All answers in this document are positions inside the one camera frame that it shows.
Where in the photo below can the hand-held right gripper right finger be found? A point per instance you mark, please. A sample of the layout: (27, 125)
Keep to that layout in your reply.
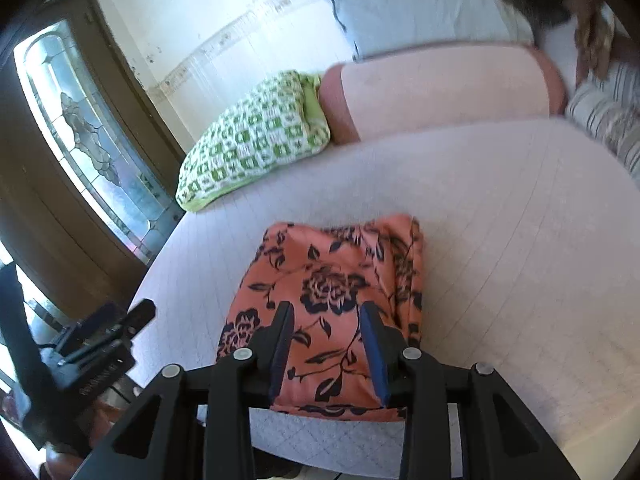
(375, 355)

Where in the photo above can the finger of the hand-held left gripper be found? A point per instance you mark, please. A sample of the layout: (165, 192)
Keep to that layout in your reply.
(100, 317)
(140, 315)

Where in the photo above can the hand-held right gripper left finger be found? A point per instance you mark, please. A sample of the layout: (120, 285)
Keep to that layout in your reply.
(277, 355)

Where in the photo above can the orange floral print shirt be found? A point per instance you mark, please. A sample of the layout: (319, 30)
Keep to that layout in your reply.
(325, 300)

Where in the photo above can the wooden stained glass door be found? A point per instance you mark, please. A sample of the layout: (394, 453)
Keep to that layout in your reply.
(60, 160)

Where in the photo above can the pale pink quilted bed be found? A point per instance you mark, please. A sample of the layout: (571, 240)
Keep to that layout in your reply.
(525, 260)

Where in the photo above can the green checkered folded blanket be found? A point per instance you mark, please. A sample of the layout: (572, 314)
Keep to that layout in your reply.
(250, 145)

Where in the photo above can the pink bolster cushion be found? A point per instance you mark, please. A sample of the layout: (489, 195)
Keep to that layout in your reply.
(440, 90)

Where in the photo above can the striped floral pillow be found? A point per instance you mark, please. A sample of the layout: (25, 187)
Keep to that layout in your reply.
(605, 120)
(622, 80)

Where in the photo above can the grey-blue pillow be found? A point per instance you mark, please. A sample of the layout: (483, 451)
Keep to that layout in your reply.
(420, 5)

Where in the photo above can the brown crumpled cloth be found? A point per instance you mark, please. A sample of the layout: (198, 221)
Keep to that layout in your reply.
(592, 35)

